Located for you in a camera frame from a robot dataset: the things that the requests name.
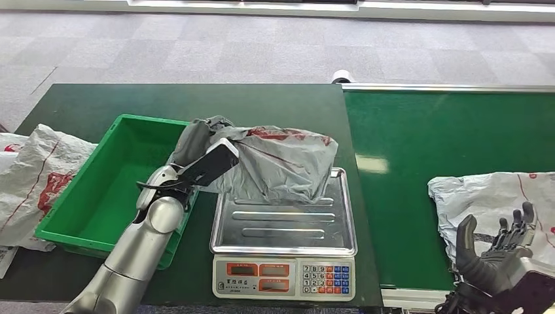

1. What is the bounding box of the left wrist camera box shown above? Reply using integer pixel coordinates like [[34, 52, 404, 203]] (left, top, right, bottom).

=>
[[179, 137, 240, 188]]

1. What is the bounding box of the white conveyor roller end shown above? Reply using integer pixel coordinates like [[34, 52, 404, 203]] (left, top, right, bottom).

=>
[[331, 69, 357, 84]]

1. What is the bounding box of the silver conveyor side rail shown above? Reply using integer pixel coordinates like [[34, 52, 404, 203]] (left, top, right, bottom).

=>
[[381, 288, 461, 311], [341, 83, 555, 93]]

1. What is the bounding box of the steel scale tray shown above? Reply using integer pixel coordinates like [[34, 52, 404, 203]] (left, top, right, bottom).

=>
[[209, 167, 359, 257]]

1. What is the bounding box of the white electronic scale body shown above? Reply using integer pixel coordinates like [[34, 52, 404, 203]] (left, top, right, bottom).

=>
[[211, 254, 357, 302]]

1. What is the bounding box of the large white crumpled package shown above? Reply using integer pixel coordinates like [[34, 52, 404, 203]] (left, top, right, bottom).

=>
[[0, 124, 98, 253]]

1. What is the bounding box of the white paper label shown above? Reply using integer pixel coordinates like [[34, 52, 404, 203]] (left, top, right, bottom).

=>
[[0, 246, 20, 279]]

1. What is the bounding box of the pale package with dark marks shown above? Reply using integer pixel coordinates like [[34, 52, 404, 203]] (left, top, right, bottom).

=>
[[427, 171, 555, 268]]

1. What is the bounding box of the small white package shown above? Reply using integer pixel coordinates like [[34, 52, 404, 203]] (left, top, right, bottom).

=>
[[0, 131, 29, 174]]

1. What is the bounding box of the green plastic crate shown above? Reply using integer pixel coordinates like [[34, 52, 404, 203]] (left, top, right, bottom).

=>
[[34, 114, 200, 270]]

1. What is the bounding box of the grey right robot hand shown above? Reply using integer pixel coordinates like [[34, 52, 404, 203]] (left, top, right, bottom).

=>
[[455, 201, 555, 314]]

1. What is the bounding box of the grey package with red print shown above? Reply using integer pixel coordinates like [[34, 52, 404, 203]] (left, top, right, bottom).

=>
[[197, 115, 339, 205]]

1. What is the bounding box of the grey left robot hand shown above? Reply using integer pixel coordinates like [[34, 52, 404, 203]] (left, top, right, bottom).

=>
[[170, 118, 219, 168]]

